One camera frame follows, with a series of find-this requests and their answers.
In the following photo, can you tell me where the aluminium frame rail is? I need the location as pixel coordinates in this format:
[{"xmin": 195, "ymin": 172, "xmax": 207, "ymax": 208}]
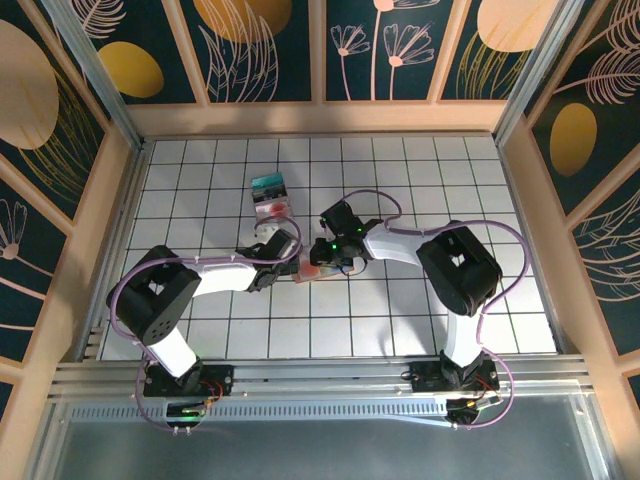
[{"xmin": 49, "ymin": 355, "xmax": 599, "ymax": 407}]

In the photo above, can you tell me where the aluminium corner post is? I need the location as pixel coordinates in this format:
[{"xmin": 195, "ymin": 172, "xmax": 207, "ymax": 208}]
[
  {"xmin": 39, "ymin": 0, "xmax": 149, "ymax": 151},
  {"xmin": 492, "ymin": 0, "xmax": 587, "ymax": 146}
]

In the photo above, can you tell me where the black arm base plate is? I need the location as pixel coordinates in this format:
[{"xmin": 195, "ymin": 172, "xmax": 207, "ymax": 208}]
[
  {"xmin": 143, "ymin": 363, "xmax": 235, "ymax": 399},
  {"xmin": 408, "ymin": 358, "xmax": 501, "ymax": 397}
]

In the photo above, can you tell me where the slotted grey cable duct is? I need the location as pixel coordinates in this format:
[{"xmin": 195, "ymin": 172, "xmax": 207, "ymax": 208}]
[{"xmin": 69, "ymin": 403, "xmax": 451, "ymax": 422}]

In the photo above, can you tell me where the black controller board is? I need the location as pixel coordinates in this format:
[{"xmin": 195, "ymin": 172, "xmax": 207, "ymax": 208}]
[
  {"xmin": 166, "ymin": 399, "xmax": 210, "ymax": 432},
  {"xmin": 446, "ymin": 394, "xmax": 504, "ymax": 430}
]

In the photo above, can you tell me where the plain teal card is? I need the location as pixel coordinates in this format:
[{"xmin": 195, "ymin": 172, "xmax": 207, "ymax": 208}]
[{"xmin": 251, "ymin": 171, "xmax": 287, "ymax": 189}]

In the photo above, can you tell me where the grey metal plate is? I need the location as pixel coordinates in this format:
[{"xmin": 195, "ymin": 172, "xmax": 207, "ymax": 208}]
[{"xmin": 49, "ymin": 418, "xmax": 601, "ymax": 480}]

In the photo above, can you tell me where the pink leather card holder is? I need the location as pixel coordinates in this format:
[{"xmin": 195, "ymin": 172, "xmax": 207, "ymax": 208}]
[{"xmin": 292, "ymin": 254, "xmax": 359, "ymax": 285}]

